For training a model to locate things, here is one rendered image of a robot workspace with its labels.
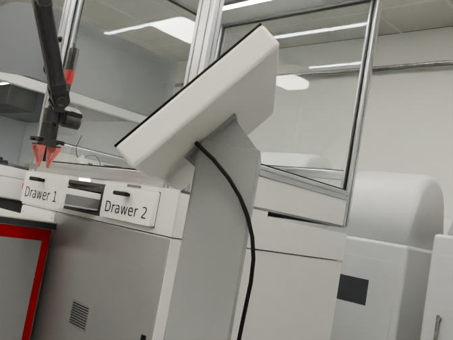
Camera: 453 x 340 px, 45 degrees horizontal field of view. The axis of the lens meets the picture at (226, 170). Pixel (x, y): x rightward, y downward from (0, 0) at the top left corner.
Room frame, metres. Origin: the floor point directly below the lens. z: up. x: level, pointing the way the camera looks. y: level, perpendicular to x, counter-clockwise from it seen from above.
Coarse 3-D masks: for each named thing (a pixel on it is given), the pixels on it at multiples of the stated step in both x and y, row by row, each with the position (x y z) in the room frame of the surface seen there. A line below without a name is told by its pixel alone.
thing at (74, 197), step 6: (72, 192) 1.88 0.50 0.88; (78, 192) 1.89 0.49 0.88; (84, 192) 1.91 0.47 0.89; (90, 192) 1.92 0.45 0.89; (66, 198) 1.86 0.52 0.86; (72, 198) 1.88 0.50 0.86; (78, 198) 1.89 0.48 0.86; (84, 198) 1.91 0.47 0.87; (90, 198) 1.92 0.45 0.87; (96, 198) 1.94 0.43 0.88; (66, 204) 1.87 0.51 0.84; (72, 204) 1.88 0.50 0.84; (78, 204) 1.90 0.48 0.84; (84, 204) 1.91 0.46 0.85; (90, 204) 1.93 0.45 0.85; (96, 204) 1.95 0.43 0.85
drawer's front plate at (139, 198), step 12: (108, 192) 1.89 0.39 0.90; (132, 192) 1.79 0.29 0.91; (144, 192) 1.74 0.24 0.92; (156, 192) 1.71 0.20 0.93; (108, 204) 1.88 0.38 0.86; (120, 204) 1.83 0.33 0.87; (132, 204) 1.78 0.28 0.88; (144, 204) 1.74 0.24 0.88; (156, 204) 1.71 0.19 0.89; (108, 216) 1.87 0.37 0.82; (120, 216) 1.82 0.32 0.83; (132, 216) 1.77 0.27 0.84; (144, 216) 1.73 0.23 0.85
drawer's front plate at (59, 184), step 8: (32, 176) 1.99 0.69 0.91; (40, 176) 1.95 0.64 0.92; (48, 176) 1.91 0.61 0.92; (56, 176) 1.87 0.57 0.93; (24, 184) 2.03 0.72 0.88; (32, 184) 1.98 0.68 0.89; (40, 184) 1.94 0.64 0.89; (48, 184) 1.90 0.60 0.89; (56, 184) 1.86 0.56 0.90; (64, 184) 1.83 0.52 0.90; (24, 192) 2.02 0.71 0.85; (32, 192) 1.97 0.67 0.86; (40, 192) 1.93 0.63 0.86; (48, 192) 1.89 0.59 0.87; (56, 192) 1.85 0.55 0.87; (64, 192) 1.83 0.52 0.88; (24, 200) 2.01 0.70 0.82; (32, 200) 1.96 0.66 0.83; (40, 200) 1.92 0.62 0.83; (48, 200) 1.88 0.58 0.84; (56, 200) 1.85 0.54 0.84; (64, 200) 1.84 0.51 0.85; (56, 208) 1.84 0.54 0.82
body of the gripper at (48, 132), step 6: (42, 126) 1.86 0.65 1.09; (48, 126) 1.86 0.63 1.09; (54, 126) 1.87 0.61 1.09; (42, 132) 1.86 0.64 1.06; (48, 132) 1.86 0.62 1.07; (54, 132) 1.87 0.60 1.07; (30, 138) 1.87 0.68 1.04; (36, 138) 1.84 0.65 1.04; (42, 138) 1.84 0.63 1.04; (48, 138) 1.85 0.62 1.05; (54, 138) 1.87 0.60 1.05; (60, 144) 1.90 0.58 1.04
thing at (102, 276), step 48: (96, 240) 1.93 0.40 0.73; (144, 240) 1.74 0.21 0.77; (48, 288) 2.12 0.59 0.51; (96, 288) 1.89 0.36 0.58; (144, 288) 1.71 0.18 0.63; (240, 288) 1.90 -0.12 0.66; (288, 288) 2.08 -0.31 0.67; (336, 288) 2.31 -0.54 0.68; (48, 336) 2.07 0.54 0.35; (96, 336) 1.85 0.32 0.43; (144, 336) 1.67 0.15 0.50; (288, 336) 2.11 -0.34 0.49
